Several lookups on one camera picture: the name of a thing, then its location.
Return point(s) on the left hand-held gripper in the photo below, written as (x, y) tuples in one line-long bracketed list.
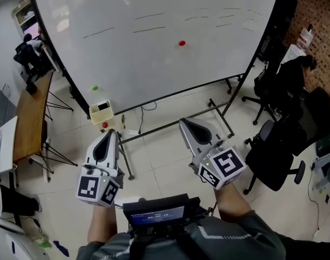
[(87, 188)]

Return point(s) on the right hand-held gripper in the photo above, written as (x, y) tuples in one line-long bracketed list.
[(227, 164)]

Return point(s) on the cream plastic box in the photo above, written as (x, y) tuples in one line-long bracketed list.
[(101, 117)]

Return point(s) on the person's right forearm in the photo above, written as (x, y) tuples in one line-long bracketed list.
[(232, 207)]

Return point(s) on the person's left forearm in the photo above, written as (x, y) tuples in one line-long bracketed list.
[(101, 226)]

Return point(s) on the large whiteboard on black stand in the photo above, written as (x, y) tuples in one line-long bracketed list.
[(126, 64)]

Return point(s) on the white power strip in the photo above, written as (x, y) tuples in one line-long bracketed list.
[(131, 131)]

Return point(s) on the yellow black striped bar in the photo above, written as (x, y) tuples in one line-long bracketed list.
[(123, 122)]

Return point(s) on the green round magnet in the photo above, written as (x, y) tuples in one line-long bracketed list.
[(94, 88)]

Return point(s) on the black chest-mounted screen device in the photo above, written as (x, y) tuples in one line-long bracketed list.
[(156, 214)]

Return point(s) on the wooden table with black legs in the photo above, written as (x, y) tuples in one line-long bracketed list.
[(30, 123)]

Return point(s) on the white desk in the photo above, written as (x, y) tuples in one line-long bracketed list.
[(7, 145)]

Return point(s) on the blue cloth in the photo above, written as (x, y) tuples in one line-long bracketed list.
[(61, 248)]

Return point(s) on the black pen holder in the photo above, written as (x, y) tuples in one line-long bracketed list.
[(31, 87)]

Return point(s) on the green plastic object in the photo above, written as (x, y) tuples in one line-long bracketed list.
[(45, 244)]

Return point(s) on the black office chair with jacket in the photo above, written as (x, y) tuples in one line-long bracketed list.
[(286, 83)]

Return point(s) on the person's grey shirt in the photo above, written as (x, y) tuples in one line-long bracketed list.
[(235, 242)]

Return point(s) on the grey refrigerator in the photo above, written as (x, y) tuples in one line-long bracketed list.
[(2, 104)]

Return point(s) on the grey backpack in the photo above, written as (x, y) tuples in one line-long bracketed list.
[(328, 169)]

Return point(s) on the black partition panel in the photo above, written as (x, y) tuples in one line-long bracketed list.
[(281, 23)]

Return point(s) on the white storage shelf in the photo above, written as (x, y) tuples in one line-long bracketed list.
[(25, 15)]

